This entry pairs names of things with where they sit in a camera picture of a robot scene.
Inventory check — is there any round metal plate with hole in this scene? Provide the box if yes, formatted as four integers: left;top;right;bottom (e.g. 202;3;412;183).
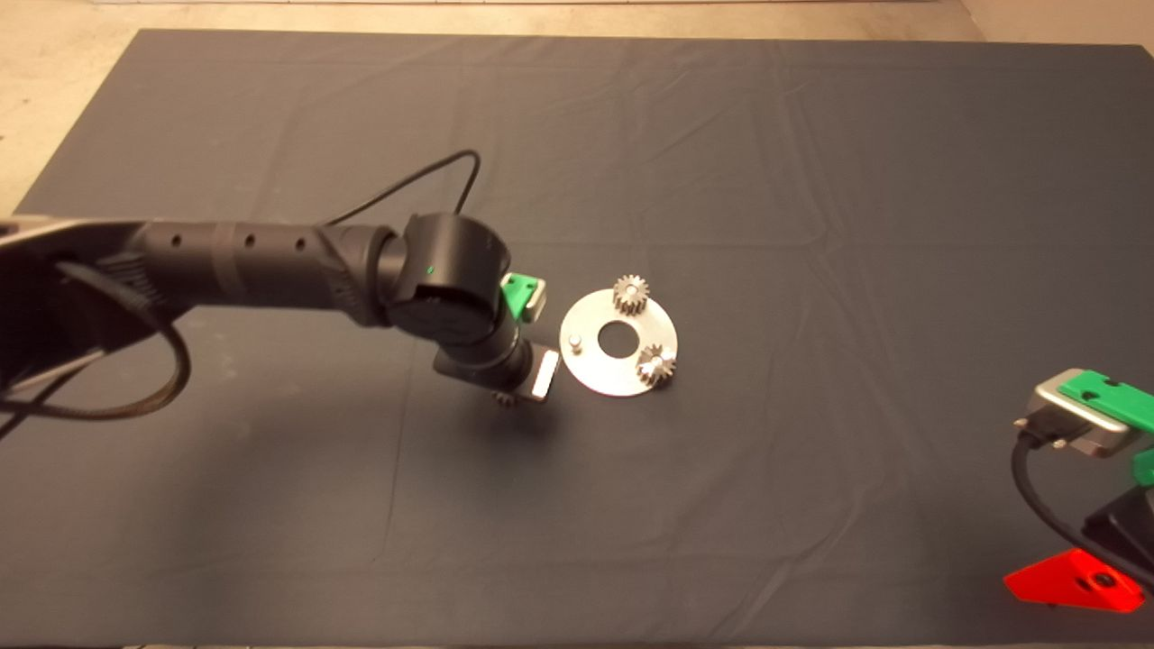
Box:
559;287;679;398

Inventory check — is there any left green camera mount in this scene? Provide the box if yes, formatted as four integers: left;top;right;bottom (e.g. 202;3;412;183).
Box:
500;273;538;322

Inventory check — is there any right green camera mount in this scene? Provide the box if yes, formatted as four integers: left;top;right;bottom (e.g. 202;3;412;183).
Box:
1059;370;1154;488

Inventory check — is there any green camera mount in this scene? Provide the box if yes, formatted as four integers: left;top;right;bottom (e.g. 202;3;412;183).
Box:
500;273;538;322
1059;370;1154;488

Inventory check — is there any steel gear on plate pin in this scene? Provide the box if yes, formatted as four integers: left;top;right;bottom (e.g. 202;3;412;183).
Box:
612;275;652;316
636;344;677;390

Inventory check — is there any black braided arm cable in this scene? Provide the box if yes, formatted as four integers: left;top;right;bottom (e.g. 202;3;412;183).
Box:
0;260;192;443

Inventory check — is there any thick black right camera cable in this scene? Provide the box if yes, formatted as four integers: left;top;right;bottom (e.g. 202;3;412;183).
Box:
1010;431;1154;594

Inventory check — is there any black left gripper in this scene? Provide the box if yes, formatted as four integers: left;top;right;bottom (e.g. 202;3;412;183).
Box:
433;329;562;405

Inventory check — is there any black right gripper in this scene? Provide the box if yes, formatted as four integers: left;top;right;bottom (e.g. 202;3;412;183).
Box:
1003;487;1154;615

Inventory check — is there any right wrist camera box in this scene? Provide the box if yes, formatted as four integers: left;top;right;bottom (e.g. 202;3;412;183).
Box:
1014;370;1139;459

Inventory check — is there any dark grey table cloth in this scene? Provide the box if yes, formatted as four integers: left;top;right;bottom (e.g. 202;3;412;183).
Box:
0;29;1154;648

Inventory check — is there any thin black left camera cable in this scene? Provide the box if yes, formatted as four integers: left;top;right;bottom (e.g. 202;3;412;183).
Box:
323;149;481;226

